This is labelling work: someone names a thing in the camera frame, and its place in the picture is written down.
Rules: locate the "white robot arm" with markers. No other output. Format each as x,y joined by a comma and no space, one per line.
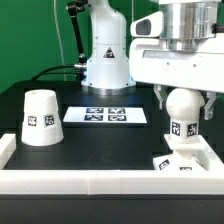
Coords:
180,45

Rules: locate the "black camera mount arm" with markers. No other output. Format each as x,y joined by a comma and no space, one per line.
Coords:
74,8

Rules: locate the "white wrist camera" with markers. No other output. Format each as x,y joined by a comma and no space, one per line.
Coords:
149,26

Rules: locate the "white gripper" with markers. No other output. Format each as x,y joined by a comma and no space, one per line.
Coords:
151,62

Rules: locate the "white lamp bulb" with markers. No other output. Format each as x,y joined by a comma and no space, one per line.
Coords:
183,107

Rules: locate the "white U-shaped fence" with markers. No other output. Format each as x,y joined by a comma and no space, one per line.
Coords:
87,182

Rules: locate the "white marker plate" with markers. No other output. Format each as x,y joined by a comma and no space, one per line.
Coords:
128,115

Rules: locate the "white lamp base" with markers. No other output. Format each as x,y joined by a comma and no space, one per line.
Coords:
183,156

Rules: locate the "white lamp shade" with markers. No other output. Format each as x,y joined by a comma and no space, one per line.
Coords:
41,124

